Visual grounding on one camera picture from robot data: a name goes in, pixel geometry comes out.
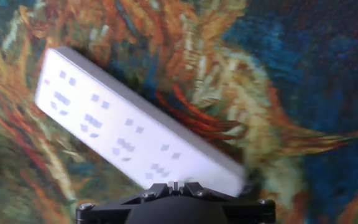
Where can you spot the sunflower painting cloth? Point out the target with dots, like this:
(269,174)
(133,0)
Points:
(291,93)

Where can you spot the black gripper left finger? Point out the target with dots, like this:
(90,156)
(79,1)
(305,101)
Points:
(104,213)

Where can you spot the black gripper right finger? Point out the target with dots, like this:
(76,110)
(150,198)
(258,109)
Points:
(250,213)

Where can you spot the white power strip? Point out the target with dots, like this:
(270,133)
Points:
(129,124)

